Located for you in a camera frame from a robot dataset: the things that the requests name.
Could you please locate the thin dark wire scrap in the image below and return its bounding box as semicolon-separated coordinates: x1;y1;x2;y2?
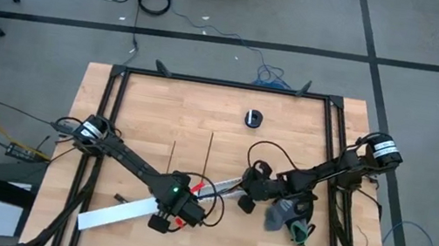
351;224;373;246

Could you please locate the black left camera cable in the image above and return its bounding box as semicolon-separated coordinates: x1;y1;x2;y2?
175;170;230;230

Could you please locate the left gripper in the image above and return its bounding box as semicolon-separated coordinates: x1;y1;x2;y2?
146;191;209;241

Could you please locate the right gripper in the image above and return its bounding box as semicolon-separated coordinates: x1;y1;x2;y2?
235;158;285;219

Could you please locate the black tape wrap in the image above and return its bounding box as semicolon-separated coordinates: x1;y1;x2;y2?
113;193;130;206

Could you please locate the yellow floor cable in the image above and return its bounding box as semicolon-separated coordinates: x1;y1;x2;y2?
0;106;58;162

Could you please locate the black right camera cable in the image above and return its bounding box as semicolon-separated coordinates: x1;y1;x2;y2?
243;139;303;185

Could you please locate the white slotted cable duct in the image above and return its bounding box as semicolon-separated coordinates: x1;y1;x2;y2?
195;171;248;209

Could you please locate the small black round disc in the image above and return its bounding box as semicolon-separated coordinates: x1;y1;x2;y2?
242;107;265;130

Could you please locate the black zip tie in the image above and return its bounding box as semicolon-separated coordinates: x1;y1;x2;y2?
199;131;216;187
166;140;178;174

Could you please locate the black camera cable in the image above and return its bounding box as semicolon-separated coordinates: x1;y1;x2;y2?
243;139;303;185
175;170;230;230

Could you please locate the small black device box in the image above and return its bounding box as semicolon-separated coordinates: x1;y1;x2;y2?
3;140;41;164

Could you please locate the printed grey work glove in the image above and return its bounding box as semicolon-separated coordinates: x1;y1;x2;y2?
262;192;319;239

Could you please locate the black floor cable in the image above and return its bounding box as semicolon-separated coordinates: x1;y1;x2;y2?
124;7;147;57

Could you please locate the white duct cover strip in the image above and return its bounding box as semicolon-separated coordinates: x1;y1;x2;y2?
74;186;162;243

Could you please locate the red tag on left arm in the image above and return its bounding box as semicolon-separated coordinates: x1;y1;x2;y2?
189;179;207;195
172;215;188;229

